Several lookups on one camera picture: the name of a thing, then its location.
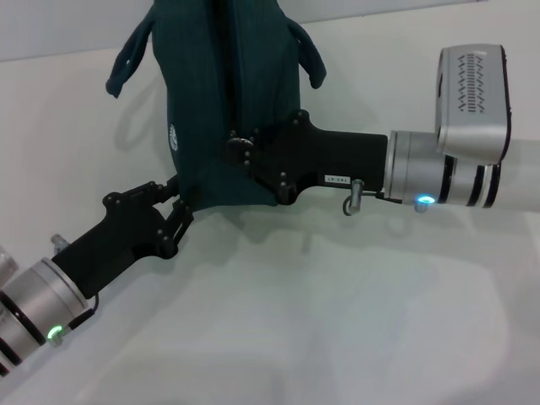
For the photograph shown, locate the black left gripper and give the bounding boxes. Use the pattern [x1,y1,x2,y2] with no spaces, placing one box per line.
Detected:
[52,175,196,299]

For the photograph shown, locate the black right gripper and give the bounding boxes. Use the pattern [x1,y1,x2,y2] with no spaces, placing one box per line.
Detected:
[224,108,390,208]

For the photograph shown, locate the dark teal fabric lunch bag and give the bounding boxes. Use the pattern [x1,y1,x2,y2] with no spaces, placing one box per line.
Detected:
[105,0,328,208]

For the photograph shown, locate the right arm cable with connector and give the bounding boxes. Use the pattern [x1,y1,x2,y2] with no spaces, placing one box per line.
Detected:
[341,178,435,217]

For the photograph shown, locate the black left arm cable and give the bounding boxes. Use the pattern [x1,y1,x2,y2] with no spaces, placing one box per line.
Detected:
[48,293,100,347]

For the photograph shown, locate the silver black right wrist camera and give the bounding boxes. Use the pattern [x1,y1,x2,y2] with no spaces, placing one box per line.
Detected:
[434,43,515,165]

